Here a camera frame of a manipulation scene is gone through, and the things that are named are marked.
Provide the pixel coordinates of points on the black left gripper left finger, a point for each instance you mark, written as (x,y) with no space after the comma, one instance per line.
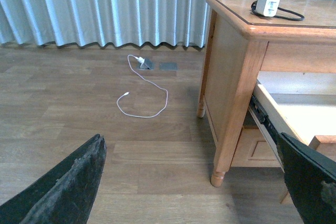
(66,193)

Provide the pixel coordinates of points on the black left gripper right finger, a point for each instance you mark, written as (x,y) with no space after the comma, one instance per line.
(310,179)

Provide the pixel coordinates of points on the wooden drawer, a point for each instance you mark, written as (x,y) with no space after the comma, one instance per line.
(253,151)
(301,104)

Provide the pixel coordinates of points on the white charger adapter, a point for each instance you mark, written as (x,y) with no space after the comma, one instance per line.
(267,8)

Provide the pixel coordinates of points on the wooden nightstand cabinet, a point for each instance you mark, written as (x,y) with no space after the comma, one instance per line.
(240,45)

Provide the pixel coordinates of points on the open metal floor socket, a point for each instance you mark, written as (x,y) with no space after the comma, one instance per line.
(147,65)

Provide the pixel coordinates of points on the white floor plug adapter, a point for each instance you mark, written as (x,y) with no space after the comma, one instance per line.
(140,60)

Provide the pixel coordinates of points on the closed metal floor socket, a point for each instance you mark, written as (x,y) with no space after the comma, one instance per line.
(168,66)

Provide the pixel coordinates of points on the pale pleated curtain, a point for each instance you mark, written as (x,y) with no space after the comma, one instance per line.
(117,22)

